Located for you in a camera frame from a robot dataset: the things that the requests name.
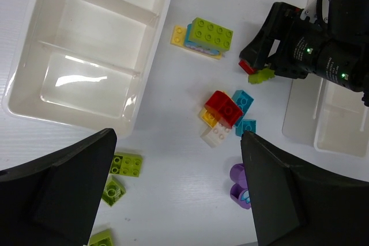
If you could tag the white lego brick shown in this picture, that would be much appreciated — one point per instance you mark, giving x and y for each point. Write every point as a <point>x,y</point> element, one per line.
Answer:
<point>216,135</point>

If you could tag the yellow small lego brick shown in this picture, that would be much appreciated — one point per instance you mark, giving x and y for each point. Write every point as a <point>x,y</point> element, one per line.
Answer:
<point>208,118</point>

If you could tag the small green lego brick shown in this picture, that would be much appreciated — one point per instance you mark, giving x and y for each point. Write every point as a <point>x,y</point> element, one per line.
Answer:
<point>261,76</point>

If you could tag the green 2x3 lego brick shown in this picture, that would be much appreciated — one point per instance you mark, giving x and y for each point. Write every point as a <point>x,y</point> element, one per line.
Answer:
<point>126,164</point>

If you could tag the purple flower lego box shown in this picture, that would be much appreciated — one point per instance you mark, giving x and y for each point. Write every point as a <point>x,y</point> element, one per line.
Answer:
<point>239,192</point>

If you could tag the green sloped lego brick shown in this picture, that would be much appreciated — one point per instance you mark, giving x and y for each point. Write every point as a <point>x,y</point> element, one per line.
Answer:
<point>113,191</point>

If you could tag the green 2x4 lego brick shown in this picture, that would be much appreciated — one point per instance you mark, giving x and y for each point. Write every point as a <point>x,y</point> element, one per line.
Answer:
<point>211,35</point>

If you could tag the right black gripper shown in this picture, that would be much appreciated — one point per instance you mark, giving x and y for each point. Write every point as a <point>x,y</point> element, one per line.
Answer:
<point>334,47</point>

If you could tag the teal 2x2 lego brick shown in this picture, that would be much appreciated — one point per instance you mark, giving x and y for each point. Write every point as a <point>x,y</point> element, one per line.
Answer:
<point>246,125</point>

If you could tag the left white divided bin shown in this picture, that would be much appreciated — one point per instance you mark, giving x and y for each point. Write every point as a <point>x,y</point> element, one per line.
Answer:
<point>84,63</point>

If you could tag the white divided bin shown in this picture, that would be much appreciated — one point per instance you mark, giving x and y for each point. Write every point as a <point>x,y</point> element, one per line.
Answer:
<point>84,63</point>
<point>327,116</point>

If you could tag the right white divided bin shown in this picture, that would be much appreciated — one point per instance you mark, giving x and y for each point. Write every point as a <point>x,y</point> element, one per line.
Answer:
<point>327,116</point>

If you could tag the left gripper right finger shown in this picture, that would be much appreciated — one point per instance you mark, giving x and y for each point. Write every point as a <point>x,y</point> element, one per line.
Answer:
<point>295,202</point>

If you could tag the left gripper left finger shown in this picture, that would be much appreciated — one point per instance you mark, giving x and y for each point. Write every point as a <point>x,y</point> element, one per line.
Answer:
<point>54,199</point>

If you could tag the teal 2x4 lego brick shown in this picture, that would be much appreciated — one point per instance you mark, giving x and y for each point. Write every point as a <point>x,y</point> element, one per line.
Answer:
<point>244,101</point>

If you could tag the teal printed lego brick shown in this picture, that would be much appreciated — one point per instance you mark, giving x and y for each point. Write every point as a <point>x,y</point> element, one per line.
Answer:
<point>199,44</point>

